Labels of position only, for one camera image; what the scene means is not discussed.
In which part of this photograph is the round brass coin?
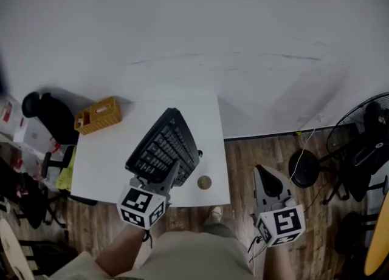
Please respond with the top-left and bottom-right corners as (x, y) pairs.
(196, 175), (212, 190)

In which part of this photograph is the black keyboard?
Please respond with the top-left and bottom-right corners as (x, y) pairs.
(125, 107), (201, 187)

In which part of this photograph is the white desk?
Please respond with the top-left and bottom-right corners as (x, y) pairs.
(70, 93), (231, 208)

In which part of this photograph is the black standing fan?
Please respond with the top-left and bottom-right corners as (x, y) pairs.
(287, 92), (389, 190)

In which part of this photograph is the black office chair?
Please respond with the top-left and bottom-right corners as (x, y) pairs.
(21, 91), (80, 146)

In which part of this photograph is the person's olive trouser leg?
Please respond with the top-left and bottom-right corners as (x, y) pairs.
(202, 222), (238, 239)

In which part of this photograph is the black swivel chair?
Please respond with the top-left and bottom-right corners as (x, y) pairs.
(322, 138), (389, 206)

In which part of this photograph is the person's right forearm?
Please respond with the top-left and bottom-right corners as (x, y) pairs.
(263, 241), (296, 280)

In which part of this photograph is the person's beige shirt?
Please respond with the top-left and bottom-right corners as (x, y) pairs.
(45, 230), (256, 280)

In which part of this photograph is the yellow-green cloth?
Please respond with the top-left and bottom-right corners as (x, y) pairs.
(55, 146), (77, 193)

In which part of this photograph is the thin white gripper cable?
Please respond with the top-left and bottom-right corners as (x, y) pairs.
(247, 235), (266, 275)

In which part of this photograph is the black wrist cord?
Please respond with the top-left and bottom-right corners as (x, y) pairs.
(141, 229), (153, 250)

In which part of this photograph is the white cardboard box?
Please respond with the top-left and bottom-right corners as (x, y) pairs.
(13, 117), (58, 155)

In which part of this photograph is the person's left forearm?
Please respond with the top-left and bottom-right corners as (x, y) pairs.
(95, 222), (152, 277)

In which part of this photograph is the round wooden table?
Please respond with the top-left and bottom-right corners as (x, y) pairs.
(0, 217), (35, 280)

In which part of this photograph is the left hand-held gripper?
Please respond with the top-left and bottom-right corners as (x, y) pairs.
(116, 160), (182, 231)

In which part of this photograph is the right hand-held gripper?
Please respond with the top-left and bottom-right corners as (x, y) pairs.
(251, 165), (306, 248)

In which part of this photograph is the person's shoe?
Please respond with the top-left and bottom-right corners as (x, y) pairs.
(208, 205), (224, 224)

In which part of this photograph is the yellow round table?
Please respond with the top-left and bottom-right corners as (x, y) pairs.
(363, 190), (389, 277)

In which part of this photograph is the yellow woven basket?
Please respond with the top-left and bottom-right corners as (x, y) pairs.
(74, 95), (123, 136)

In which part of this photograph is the black stool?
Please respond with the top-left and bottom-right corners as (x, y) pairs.
(334, 211), (379, 257)

